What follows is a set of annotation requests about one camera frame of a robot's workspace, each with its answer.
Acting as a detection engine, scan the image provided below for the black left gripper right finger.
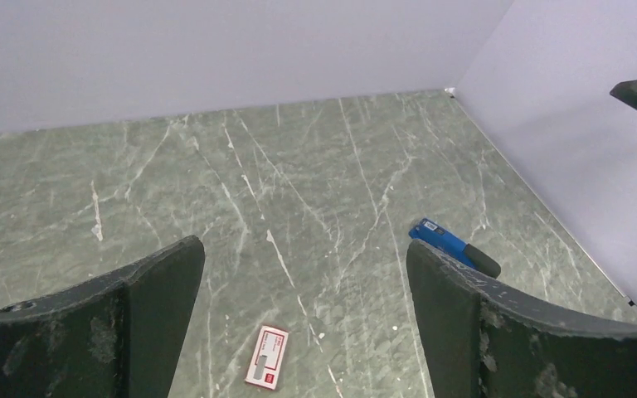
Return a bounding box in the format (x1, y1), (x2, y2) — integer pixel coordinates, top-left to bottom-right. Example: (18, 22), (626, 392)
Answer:
(406, 240), (637, 397)

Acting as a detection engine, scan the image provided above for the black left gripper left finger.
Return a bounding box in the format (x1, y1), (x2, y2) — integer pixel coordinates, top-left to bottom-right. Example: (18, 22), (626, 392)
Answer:
(0, 235), (205, 397)

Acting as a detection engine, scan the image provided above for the white red staple box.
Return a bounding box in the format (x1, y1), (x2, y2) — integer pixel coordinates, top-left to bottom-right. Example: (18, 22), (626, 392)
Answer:
(245, 325), (289, 391)

